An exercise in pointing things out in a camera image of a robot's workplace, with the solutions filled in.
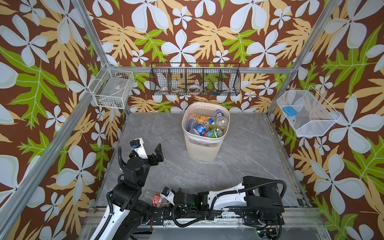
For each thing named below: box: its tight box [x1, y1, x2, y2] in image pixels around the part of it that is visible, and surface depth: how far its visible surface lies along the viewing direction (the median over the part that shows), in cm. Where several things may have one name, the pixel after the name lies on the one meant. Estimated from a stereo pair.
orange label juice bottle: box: [191, 113, 213, 123], surface depth 86 cm
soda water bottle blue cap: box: [186, 114, 199, 132], surface depth 82 cm
